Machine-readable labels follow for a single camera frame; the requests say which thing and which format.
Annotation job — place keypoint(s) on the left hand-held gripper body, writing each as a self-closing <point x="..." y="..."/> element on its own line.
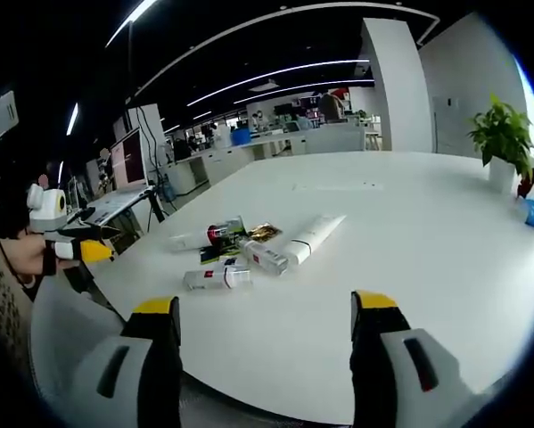
<point x="46" y="214"/>

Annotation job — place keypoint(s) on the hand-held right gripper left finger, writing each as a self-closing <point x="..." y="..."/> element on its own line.
<point x="133" y="365"/>

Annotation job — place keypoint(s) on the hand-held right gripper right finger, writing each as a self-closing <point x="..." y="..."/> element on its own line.
<point x="396" y="370"/>

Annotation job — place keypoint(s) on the white skincare tube dark cap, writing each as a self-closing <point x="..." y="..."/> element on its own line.
<point x="191" y="241"/>

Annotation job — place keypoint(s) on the small white box red label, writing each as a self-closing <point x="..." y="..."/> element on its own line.
<point x="213" y="277"/>

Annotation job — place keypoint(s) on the green black skincare sachet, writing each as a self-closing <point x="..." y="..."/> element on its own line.
<point x="211" y="253"/>

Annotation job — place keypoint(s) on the large white skincare tube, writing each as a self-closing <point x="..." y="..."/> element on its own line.
<point x="313" y="234"/>

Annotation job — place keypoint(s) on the clear skincare bottle red label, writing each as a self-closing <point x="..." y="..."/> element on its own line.
<point x="262" y="256"/>

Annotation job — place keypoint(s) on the gold skincare sachet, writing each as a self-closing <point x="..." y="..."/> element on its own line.
<point x="264" y="232"/>

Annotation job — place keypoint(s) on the person's left hand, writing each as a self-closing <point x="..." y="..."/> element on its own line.
<point x="28" y="256"/>

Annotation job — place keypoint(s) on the side desk with keyboard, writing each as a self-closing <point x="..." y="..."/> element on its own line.
<point x="115" y="203"/>

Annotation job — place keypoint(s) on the grey mesh chair back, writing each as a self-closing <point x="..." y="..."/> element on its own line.
<point x="1" y="303"/>

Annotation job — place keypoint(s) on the blue water barrel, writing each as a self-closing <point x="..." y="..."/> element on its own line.
<point x="240" y="136"/>

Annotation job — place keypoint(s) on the white counter cabinets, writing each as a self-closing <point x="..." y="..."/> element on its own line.
<point x="266" y="149"/>

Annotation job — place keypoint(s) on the blue white packet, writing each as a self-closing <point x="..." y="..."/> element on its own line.
<point x="533" y="211"/>

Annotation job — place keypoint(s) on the white plant pot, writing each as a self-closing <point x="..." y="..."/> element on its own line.
<point x="502" y="175"/>

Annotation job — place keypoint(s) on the white stool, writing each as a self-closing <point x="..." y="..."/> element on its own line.
<point x="373" y="142"/>

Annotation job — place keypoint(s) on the green potted plant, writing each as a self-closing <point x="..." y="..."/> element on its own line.
<point x="503" y="131"/>

